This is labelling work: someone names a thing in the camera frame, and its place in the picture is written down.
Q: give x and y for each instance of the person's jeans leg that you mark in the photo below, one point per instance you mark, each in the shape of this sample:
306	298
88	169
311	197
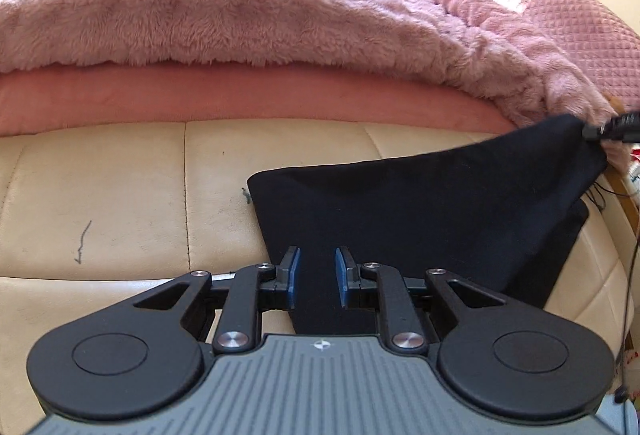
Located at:
620	417

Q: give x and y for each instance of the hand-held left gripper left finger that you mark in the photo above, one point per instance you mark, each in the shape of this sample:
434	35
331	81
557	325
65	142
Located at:
295	277

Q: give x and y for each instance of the black pants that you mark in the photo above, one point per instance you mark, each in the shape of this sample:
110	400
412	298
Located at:
425	205

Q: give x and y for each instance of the pink quilted headboard cover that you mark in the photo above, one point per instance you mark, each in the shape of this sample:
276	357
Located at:
565	10

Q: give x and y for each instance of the pink fluffy blanket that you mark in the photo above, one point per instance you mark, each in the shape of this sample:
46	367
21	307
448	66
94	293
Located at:
250	0

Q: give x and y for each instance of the pink bed sheet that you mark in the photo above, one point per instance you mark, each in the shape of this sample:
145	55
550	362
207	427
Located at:
200	95

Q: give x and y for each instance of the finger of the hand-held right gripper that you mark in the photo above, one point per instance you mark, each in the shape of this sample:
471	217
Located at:
612	127

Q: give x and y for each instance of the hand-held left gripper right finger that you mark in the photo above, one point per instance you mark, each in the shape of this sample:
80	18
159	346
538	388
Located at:
341	277

